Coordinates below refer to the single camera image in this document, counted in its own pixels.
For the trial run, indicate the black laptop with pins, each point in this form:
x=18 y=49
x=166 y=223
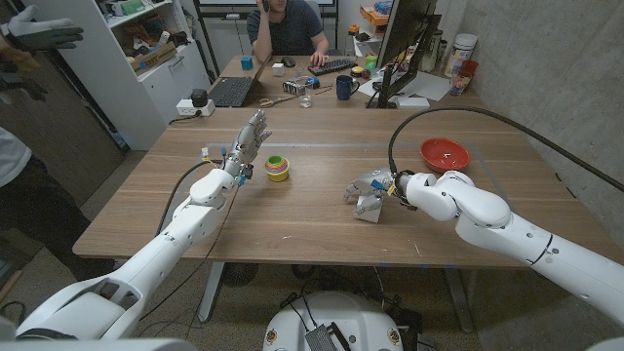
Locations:
x=231 y=91

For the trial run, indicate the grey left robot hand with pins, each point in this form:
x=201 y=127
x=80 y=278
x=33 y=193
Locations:
x=246 y=146

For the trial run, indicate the black monitor with stand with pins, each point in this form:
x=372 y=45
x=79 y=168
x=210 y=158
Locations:
x=404 y=29

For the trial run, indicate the small white cube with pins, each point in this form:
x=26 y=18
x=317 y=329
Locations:
x=278 y=69

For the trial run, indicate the clear drinking glass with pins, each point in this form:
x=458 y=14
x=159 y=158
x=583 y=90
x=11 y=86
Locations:
x=305 y=100

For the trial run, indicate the white paper sheet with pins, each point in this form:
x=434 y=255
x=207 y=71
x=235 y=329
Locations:
x=429 y=85

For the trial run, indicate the grey table leg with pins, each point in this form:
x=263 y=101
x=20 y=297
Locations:
x=212 y=292
x=458 y=302

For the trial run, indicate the standing person's left gloved hand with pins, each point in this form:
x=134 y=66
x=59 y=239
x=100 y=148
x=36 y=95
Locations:
x=44 y=31

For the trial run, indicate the black power adapter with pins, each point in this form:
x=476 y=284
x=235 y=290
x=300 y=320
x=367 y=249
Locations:
x=199 y=97

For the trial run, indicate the green cup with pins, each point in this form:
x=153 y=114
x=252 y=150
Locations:
x=371 y=63

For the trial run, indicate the red bowl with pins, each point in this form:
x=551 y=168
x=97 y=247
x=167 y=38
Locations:
x=439 y=156

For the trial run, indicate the cardboard box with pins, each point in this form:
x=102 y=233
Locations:
x=153 y=58

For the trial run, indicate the white power strip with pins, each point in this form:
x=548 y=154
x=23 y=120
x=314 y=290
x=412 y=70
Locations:
x=185 y=108

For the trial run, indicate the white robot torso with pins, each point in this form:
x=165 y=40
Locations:
x=341 y=312

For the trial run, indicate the flat white box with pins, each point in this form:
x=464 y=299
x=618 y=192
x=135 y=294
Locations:
x=413 y=102

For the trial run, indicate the seated person dark shirt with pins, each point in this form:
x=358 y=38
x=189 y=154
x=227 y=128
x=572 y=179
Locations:
x=292 y=29

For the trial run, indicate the black electronics box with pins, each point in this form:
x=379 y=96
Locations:
x=322 y=339

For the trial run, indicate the black round fan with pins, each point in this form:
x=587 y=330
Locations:
x=239 y=274

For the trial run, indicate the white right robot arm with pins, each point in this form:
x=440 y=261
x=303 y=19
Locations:
x=487 y=209

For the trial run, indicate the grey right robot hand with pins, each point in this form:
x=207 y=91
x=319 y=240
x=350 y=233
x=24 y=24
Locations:
x=364 y=183

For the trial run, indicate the dark blue mug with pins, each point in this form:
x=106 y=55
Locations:
x=345 y=88

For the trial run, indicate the dark wood cabinet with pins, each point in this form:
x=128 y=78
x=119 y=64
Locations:
x=58 y=141

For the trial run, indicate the large white cube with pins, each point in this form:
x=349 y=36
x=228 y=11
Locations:
x=370 y=217

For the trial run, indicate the red snack can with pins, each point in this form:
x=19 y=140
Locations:
x=460 y=80

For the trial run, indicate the standing person's right gloved hand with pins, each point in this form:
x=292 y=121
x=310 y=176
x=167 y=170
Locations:
x=22 y=84

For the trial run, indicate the standing person black trousers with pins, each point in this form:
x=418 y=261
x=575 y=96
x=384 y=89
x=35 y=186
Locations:
x=29 y=209

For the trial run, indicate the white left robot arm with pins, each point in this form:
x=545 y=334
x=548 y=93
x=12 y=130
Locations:
x=161 y=253

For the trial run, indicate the black keyboard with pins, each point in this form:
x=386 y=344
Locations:
x=331 y=66

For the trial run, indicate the stacked colourful cups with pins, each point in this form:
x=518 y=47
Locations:
x=277 y=170

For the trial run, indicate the metal clip bundle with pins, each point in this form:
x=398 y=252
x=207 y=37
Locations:
x=292 y=88

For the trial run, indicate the orange box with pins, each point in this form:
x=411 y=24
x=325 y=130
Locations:
x=373 y=15

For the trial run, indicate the white canister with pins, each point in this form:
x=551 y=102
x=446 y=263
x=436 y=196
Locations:
x=460 y=51

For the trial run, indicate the small blue cube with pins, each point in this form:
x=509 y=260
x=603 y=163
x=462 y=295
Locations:
x=246 y=63

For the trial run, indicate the black computer mouse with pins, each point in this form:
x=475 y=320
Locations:
x=288 y=62

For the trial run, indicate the white shelf cabinet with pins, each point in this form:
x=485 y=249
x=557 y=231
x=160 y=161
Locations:
x=146 y=107

